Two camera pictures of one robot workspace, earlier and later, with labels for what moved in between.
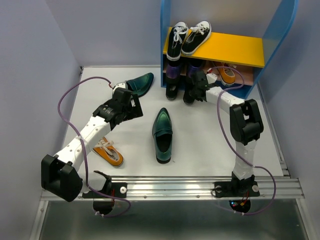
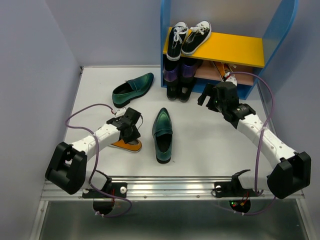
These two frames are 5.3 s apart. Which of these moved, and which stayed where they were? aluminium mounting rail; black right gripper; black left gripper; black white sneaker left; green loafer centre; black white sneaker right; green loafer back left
Moved: black left gripper; black right gripper
Stayed: aluminium mounting rail; black white sneaker left; black white sneaker right; green loafer centre; green loafer back left
